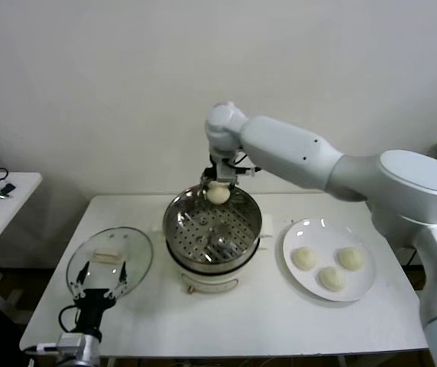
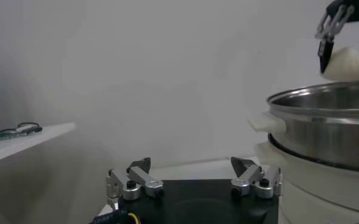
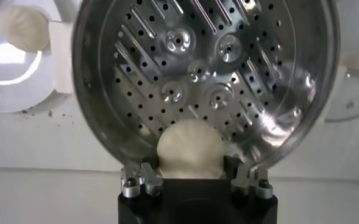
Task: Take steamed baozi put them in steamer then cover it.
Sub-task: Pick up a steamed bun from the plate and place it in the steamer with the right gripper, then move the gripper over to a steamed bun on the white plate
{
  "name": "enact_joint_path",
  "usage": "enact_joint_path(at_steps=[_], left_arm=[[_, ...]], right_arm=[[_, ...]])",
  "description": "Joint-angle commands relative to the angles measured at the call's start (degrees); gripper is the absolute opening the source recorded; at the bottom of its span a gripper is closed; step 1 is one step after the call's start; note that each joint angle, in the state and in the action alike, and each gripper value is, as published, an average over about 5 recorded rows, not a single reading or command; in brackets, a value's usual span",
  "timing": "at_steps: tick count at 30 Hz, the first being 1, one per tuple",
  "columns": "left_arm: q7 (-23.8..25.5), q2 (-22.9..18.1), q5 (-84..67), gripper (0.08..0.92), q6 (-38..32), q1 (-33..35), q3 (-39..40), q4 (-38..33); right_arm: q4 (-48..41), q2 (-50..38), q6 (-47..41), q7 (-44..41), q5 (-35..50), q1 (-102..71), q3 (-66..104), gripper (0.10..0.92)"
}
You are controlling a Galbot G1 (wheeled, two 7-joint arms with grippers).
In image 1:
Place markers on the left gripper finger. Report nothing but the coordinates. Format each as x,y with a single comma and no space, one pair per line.
124,272
84,272

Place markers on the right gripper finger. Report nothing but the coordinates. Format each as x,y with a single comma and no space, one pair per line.
235,186
205,189

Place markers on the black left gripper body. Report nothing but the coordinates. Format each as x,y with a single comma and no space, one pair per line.
90,302

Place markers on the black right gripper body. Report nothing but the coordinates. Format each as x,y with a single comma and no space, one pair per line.
210,175

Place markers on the white steamed baozi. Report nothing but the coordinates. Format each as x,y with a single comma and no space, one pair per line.
218,194
305,258
332,279
351,258

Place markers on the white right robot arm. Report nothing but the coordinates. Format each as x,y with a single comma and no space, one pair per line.
298,153

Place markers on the stainless steel steamer basket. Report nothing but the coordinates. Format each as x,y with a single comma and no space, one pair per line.
180,218

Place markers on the white electric cooker base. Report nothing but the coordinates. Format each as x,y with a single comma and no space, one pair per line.
207,281

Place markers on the white round plate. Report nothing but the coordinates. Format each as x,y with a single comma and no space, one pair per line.
318,233

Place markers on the white side table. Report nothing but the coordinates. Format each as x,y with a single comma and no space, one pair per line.
12,206

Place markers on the small black device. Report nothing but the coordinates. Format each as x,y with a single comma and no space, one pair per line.
8,189

